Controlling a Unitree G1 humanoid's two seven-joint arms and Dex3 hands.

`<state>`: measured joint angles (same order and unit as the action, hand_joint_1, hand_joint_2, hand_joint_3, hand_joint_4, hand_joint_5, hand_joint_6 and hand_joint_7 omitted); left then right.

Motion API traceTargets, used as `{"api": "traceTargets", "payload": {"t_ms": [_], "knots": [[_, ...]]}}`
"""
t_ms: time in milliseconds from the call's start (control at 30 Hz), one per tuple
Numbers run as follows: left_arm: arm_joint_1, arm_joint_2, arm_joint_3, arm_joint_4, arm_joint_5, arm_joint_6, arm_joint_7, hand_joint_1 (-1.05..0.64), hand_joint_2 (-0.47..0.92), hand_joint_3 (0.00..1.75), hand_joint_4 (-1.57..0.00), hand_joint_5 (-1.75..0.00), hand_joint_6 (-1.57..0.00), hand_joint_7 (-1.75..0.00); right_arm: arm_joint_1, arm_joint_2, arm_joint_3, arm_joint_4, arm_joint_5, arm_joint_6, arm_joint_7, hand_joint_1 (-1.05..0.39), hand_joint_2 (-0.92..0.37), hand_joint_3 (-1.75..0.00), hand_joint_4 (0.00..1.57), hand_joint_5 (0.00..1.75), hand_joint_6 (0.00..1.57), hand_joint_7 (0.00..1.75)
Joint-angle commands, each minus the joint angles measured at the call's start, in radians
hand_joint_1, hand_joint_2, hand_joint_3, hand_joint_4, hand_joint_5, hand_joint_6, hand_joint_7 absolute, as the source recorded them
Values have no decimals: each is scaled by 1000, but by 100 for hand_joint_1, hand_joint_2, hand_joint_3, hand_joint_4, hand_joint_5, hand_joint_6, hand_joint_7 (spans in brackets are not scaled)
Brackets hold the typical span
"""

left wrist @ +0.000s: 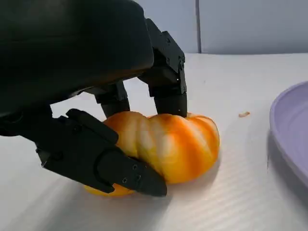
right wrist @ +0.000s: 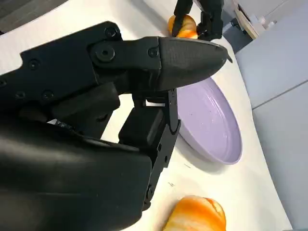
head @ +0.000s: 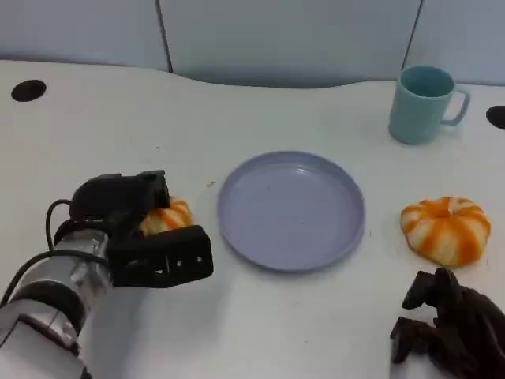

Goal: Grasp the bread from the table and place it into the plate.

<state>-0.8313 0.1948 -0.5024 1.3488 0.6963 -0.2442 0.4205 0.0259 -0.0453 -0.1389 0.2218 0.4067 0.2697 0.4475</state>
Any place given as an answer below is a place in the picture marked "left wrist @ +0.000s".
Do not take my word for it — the orange white toy bread roll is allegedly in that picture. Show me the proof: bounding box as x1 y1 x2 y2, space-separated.
84 110 221 198

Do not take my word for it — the grey partition panel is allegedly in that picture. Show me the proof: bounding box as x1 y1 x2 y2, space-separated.
134 0 201 54
198 0 308 55

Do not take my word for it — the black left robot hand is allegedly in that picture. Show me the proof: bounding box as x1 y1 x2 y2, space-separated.
0 0 188 197

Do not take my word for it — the lilac plate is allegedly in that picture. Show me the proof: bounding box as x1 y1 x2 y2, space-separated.
269 81 308 191

